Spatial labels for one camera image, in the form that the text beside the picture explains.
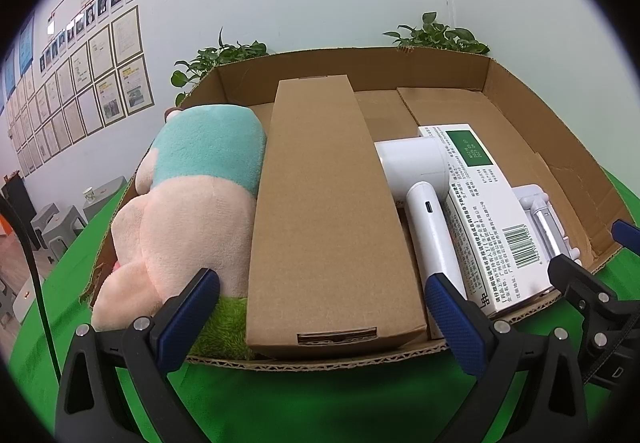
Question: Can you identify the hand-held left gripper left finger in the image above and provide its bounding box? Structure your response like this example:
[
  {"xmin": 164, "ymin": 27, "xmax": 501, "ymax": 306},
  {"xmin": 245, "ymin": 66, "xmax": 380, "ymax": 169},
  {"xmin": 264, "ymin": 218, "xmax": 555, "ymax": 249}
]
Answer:
[{"xmin": 54, "ymin": 267, "xmax": 222, "ymax": 443}]

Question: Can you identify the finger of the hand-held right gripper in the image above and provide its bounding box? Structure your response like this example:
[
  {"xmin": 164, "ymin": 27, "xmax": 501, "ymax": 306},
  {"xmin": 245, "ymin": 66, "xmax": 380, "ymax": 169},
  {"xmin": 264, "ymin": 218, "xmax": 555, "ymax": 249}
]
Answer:
[
  {"xmin": 547, "ymin": 254, "xmax": 640, "ymax": 354},
  {"xmin": 611, "ymin": 219, "xmax": 640, "ymax": 251}
]

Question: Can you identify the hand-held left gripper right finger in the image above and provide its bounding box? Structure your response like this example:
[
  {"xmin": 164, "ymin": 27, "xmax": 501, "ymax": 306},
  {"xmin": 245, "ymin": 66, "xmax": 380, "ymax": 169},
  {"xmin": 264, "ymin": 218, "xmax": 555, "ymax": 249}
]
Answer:
[{"xmin": 424, "ymin": 272, "xmax": 588, "ymax": 443}]

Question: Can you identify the white phone holder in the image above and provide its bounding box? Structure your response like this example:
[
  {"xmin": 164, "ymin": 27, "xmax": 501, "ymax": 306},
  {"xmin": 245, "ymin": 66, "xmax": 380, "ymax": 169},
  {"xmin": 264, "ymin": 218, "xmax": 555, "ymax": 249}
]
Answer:
[{"xmin": 511, "ymin": 184, "xmax": 583, "ymax": 269}]

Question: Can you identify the white hair dryer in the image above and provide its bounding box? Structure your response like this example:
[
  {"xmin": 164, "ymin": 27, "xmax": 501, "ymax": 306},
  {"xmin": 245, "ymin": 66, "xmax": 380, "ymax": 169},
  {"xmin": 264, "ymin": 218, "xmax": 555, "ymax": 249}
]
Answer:
[{"xmin": 374, "ymin": 137, "xmax": 468, "ymax": 341}]

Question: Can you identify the pink and teal plush toy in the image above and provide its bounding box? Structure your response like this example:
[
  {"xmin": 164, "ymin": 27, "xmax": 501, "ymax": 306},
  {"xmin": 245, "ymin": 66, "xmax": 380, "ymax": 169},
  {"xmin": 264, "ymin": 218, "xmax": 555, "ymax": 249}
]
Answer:
[{"xmin": 90, "ymin": 104, "xmax": 267, "ymax": 360}]

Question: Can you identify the white and green carton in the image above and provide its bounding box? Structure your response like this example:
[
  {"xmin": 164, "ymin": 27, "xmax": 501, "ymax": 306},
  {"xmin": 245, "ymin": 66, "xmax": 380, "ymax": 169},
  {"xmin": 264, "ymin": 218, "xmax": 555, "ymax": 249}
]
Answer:
[{"xmin": 417, "ymin": 123, "xmax": 557, "ymax": 316}]

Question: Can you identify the large cardboard tray box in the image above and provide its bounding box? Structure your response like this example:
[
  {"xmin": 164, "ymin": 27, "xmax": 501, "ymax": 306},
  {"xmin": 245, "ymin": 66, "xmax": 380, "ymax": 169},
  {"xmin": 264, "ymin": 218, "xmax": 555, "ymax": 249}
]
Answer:
[{"xmin": 80, "ymin": 45, "xmax": 632, "ymax": 371}]

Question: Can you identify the long brown cardboard box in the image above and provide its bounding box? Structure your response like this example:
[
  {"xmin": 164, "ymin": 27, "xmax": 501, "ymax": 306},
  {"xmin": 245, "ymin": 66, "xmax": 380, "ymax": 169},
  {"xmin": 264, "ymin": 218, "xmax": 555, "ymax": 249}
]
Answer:
[{"xmin": 245, "ymin": 74, "xmax": 429, "ymax": 360}]

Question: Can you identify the black screen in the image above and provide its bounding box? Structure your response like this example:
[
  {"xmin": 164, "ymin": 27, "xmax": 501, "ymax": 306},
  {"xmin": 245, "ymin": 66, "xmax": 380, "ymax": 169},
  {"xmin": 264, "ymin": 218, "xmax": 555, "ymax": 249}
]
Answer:
[{"xmin": 0, "ymin": 175, "xmax": 37, "ymax": 236}]

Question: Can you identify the bushy potted green plant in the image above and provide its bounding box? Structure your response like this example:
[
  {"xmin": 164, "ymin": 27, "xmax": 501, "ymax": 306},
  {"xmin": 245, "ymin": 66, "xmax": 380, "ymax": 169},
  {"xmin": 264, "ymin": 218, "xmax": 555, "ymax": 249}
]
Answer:
[{"xmin": 170, "ymin": 27, "xmax": 271, "ymax": 106}]

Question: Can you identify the small potted green plant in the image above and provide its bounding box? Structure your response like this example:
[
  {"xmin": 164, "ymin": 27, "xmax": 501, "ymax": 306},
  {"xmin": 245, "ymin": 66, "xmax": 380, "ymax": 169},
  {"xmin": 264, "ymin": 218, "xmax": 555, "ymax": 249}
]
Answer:
[{"xmin": 382, "ymin": 12, "xmax": 491, "ymax": 56}]

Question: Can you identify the black cable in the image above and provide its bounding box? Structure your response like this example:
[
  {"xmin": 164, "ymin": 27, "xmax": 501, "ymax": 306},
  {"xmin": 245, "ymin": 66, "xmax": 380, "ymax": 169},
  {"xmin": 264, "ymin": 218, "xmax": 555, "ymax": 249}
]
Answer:
[{"xmin": 0, "ymin": 195, "xmax": 62, "ymax": 379}]

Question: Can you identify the wall of framed documents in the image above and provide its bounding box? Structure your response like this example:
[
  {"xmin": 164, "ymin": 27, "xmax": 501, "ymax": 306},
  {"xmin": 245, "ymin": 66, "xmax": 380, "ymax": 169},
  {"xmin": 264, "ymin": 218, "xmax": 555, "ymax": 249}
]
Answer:
[{"xmin": 0, "ymin": 5, "xmax": 156, "ymax": 178}]

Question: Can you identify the blue wall poster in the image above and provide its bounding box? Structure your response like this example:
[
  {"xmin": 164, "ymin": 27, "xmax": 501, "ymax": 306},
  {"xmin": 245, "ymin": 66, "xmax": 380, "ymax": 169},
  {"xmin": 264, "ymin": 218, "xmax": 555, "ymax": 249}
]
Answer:
[
  {"xmin": 19, "ymin": 17, "xmax": 35, "ymax": 80},
  {"xmin": 2, "ymin": 57, "xmax": 17, "ymax": 100}
]

